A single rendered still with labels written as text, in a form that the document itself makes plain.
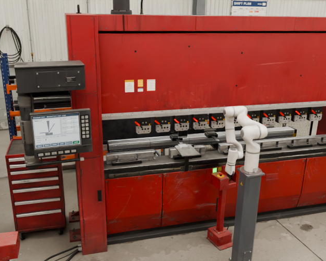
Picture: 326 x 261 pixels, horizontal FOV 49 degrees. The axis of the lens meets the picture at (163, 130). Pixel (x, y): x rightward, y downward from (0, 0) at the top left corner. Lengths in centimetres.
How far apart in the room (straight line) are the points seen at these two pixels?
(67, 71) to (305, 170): 292
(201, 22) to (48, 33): 444
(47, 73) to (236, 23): 185
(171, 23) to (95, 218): 200
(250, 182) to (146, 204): 115
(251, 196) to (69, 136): 166
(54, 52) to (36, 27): 56
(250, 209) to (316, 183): 145
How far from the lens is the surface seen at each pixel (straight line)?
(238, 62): 372
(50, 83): 280
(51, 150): 292
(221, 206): 381
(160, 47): 341
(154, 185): 369
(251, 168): 322
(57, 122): 286
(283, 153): 418
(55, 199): 391
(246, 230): 349
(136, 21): 333
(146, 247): 391
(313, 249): 423
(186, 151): 359
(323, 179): 468
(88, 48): 310
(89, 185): 346
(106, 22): 329
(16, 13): 741
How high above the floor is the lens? 236
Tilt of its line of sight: 19 degrees down
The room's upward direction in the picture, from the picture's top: 1 degrees clockwise
